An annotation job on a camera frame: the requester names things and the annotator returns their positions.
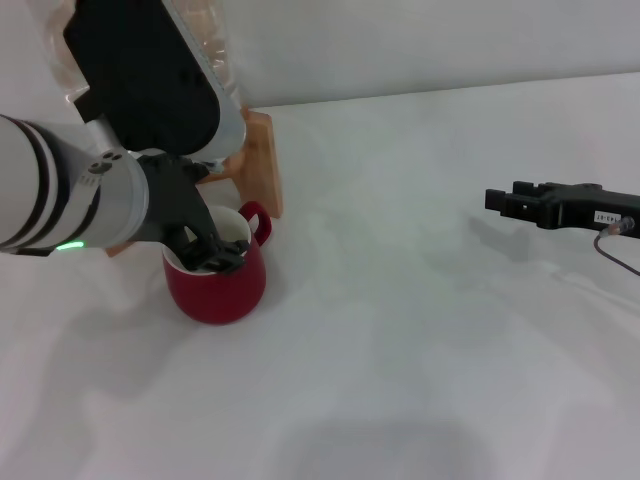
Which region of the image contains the clear glass water dispenser jar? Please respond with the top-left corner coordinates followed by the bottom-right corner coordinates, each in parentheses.
top-left (42, 0), bottom-right (250, 174)

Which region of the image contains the red cup with white inside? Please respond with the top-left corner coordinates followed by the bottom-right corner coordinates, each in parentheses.
top-left (161, 200), bottom-right (274, 327)

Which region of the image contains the right gripper cable with plug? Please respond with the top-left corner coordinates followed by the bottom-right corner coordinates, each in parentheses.
top-left (593, 217), bottom-right (640, 277)

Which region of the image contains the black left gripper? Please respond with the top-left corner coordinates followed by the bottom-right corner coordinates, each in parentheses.
top-left (130, 153), bottom-right (253, 277)

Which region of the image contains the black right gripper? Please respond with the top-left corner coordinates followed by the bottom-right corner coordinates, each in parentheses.
top-left (483, 180), bottom-right (640, 234)

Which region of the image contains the wooden dispenser stand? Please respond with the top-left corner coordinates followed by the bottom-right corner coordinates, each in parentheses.
top-left (104, 108), bottom-right (285, 259)

